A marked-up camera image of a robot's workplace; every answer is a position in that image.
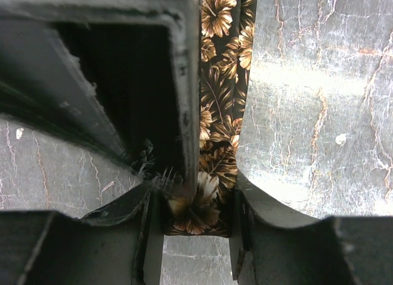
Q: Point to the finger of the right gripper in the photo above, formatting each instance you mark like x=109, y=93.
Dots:
x=118, y=77

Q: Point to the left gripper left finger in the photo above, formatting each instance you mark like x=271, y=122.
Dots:
x=118, y=243

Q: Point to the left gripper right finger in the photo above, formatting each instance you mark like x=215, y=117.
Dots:
x=272, y=243

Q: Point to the brown floral tie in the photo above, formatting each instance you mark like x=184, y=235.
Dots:
x=226, y=47

